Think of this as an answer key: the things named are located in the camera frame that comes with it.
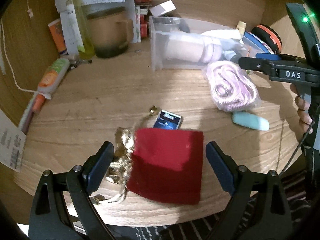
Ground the orange green tube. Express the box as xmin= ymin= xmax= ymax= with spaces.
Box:
xmin=32 ymin=58 xmax=70 ymax=113

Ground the cream lotion bottle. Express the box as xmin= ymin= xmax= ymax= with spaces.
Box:
xmin=236 ymin=21 xmax=246 ymax=36

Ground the white drawstring cloth pouch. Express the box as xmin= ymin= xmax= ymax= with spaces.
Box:
xmin=202 ymin=29 xmax=244 ymax=47

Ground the blue patchwork zip pouch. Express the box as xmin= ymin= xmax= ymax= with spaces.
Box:
xmin=243 ymin=31 xmax=274 ymax=54

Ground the pink rope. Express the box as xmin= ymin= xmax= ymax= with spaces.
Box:
xmin=201 ymin=60 xmax=263 ymax=113

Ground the green tinted clear bottle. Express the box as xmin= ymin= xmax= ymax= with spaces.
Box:
xmin=66 ymin=0 xmax=95 ymax=60

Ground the blue card pack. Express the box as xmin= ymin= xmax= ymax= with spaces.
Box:
xmin=153 ymin=110 xmax=183 ymax=130

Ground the brown ceramic mug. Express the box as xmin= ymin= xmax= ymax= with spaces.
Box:
xmin=87 ymin=7 xmax=133 ymax=59

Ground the person's right hand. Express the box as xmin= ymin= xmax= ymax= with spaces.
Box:
xmin=290 ymin=84 xmax=312 ymax=133

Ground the orange booklet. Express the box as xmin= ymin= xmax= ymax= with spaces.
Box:
xmin=48 ymin=18 xmax=68 ymax=55

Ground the pink white small box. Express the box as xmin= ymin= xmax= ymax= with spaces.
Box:
xmin=149 ymin=0 xmax=176 ymax=17

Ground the frosted round cosmetic jar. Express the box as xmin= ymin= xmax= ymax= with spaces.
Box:
xmin=164 ymin=33 xmax=223 ymax=63

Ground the clear plastic storage bin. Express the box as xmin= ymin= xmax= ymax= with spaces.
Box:
xmin=149 ymin=16 xmax=251 ymax=71

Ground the red velvet pouch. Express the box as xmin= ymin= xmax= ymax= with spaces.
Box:
xmin=127 ymin=128 xmax=204 ymax=205

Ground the gold chain tassel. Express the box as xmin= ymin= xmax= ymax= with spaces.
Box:
xmin=90 ymin=106 xmax=161 ymax=205

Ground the black orange round case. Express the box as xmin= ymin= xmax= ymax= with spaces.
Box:
xmin=251 ymin=24 xmax=283 ymax=54

